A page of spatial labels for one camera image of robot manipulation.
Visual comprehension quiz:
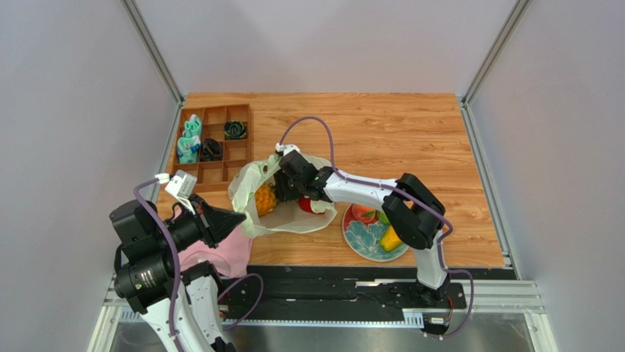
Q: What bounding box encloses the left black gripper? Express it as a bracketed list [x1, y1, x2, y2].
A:
[152, 192, 244, 253]

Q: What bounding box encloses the fake pineapple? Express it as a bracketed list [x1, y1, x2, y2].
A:
[254, 183, 279, 217]

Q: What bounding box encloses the avocado print plastic bag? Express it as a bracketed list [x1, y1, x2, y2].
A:
[227, 155, 337, 238]

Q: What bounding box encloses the fake peach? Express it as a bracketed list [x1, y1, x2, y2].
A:
[351, 204, 378, 224]

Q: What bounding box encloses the green custard apple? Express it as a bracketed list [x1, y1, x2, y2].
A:
[376, 210, 390, 227]

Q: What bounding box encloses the fake papaya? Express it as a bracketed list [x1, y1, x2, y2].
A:
[379, 226, 403, 252]

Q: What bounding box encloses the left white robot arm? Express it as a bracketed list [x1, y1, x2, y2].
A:
[109, 194, 246, 351]

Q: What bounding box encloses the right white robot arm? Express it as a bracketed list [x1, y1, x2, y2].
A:
[275, 144, 453, 291]

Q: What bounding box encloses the fake red apple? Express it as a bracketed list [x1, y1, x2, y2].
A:
[298, 197, 324, 214]

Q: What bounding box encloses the pink folded cloth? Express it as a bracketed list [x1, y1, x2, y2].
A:
[179, 222, 253, 279]

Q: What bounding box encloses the wooden divider tray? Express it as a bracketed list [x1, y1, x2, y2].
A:
[170, 104, 253, 192]

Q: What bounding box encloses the black rolled sock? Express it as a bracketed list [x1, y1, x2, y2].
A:
[199, 138, 223, 162]

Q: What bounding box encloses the dark rolled sock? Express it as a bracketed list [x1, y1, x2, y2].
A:
[223, 120, 248, 140]

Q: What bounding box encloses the teal rolled sock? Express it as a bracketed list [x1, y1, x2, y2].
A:
[177, 136, 202, 164]
[183, 114, 202, 138]

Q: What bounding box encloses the red teal floral plate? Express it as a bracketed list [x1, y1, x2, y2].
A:
[342, 204, 409, 263]

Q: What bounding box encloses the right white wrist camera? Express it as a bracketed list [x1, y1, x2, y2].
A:
[274, 143, 301, 156]

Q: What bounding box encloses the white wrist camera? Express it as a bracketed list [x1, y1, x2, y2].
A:
[274, 143, 301, 156]
[154, 170, 197, 214]

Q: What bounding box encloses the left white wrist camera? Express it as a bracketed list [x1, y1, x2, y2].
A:
[154, 170, 197, 214]

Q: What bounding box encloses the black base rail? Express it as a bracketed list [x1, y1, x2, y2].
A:
[214, 264, 467, 324]

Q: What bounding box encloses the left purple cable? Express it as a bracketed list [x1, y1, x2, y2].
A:
[132, 176, 186, 352]

